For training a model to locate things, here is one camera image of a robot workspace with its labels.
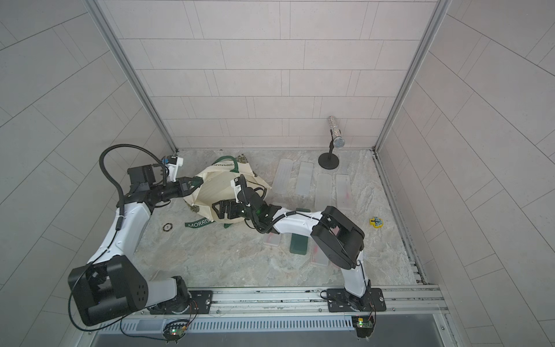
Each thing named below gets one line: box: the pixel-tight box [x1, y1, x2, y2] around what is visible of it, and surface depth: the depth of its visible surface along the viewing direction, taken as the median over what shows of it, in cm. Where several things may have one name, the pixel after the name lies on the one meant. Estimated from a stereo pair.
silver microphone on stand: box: [317, 115, 346, 170], surface depth 111 cm
